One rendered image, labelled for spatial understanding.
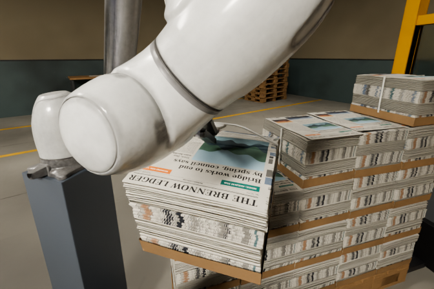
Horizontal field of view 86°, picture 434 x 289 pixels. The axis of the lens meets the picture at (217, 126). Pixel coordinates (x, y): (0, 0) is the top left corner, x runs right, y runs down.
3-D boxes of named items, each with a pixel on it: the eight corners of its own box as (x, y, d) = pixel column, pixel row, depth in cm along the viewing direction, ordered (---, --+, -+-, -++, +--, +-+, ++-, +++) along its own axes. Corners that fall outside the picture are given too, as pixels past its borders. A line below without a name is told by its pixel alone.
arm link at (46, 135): (36, 149, 88) (22, 91, 81) (90, 139, 99) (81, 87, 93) (39, 164, 76) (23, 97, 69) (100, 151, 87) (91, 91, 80)
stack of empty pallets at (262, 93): (267, 95, 854) (269, 58, 816) (287, 99, 789) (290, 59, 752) (242, 99, 778) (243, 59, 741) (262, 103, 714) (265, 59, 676)
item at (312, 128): (265, 119, 129) (265, 117, 128) (308, 115, 137) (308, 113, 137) (310, 142, 95) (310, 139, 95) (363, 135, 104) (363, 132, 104)
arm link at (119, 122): (170, 159, 35) (236, 106, 31) (86, 217, 21) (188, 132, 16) (126, 103, 36) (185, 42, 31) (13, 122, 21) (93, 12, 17)
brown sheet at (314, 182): (259, 155, 137) (260, 148, 135) (301, 149, 145) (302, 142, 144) (301, 189, 102) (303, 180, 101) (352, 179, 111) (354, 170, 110)
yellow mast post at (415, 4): (360, 218, 210) (409, -16, 157) (368, 216, 212) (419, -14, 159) (369, 225, 202) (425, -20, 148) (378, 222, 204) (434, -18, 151)
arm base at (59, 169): (13, 177, 80) (8, 162, 78) (72, 152, 100) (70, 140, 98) (50, 187, 74) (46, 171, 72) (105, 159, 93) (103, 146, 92)
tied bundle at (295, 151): (259, 156, 137) (261, 118, 130) (301, 150, 146) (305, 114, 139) (301, 190, 103) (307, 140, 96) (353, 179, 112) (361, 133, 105)
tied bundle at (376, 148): (303, 150, 146) (308, 114, 140) (342, 145, 154) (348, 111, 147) (352, 180, 111) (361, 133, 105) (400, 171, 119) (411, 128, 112)
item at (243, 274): (172, 202, 70) (169, 191, 68) (270, 223, 62) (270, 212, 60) (141, 251, 57) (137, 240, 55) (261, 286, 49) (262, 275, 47)
